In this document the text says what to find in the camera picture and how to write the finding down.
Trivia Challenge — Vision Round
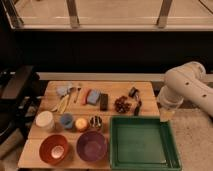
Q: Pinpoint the yellow banana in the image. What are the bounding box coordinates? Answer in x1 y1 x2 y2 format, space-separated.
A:
51 95 69 114

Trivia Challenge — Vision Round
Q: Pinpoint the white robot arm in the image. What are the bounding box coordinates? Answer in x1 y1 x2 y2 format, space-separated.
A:
157 61 213 122

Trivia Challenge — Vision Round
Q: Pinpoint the black marker tool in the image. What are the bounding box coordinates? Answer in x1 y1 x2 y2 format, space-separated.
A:
134 100 142 116

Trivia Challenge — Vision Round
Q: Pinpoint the green plastic tray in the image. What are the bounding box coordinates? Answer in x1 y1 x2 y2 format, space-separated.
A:
109 116 182 171

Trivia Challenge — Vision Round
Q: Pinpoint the black small object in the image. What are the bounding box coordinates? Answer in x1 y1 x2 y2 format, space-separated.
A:
128 87 139 98

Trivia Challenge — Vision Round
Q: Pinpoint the bunch of dark grapes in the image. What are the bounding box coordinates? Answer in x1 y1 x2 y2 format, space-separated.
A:
114 96 131 113

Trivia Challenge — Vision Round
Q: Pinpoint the black rectangular block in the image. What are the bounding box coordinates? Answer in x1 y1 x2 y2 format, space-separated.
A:
100 93 108 111

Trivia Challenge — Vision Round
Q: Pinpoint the metal cup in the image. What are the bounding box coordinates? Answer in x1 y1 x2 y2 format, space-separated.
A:
89 115 103 130

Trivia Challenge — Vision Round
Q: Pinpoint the blue sponge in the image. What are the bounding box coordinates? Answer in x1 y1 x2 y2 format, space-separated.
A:
87 90 100 105

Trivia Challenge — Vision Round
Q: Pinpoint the purple bowl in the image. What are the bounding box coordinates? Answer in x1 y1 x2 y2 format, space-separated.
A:
76 131 108 162

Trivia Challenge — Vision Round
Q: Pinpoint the orange carrot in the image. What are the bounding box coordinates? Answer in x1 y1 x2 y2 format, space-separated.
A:
81 89 91 105

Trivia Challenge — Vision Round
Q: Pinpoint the orange yellow cup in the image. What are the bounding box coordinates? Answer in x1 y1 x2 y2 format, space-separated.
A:
75 118 89 132

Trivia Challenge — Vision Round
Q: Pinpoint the metal spoon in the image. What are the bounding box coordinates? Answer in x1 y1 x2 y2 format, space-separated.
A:
74 86 81 103

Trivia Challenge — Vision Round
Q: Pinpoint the blue cup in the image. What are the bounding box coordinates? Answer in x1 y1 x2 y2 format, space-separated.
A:
60 113 73 129

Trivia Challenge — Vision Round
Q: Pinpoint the grey blue cloth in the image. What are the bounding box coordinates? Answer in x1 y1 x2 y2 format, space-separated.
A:
56 83 74 97

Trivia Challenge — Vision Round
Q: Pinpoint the red bowl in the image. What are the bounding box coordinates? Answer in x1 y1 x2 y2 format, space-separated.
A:
39 134 69 165

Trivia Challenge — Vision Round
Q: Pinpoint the white cup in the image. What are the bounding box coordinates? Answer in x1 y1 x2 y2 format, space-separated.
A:
35 111 55 132

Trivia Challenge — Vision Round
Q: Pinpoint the black equipment at left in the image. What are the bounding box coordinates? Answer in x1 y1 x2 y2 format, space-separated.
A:
0 65 39 145

